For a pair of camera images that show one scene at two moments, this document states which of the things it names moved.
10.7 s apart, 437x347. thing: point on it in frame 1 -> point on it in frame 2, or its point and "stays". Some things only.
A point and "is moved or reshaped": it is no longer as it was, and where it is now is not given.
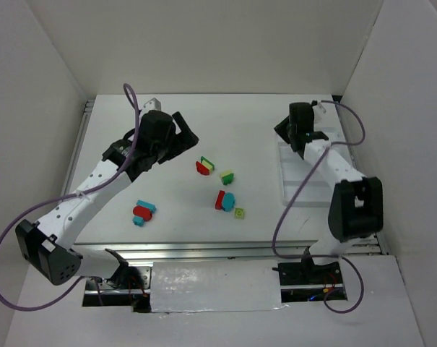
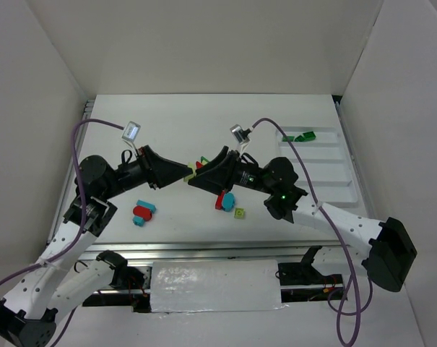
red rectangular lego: x=219 y=202 stays
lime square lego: x=239 y=213 stays
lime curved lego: x=225 y=173 is moved or reshaped
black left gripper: x=177 y=137 -> x=146 y=166
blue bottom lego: x=138 y=220 stays
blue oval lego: x=228 y=202 stays
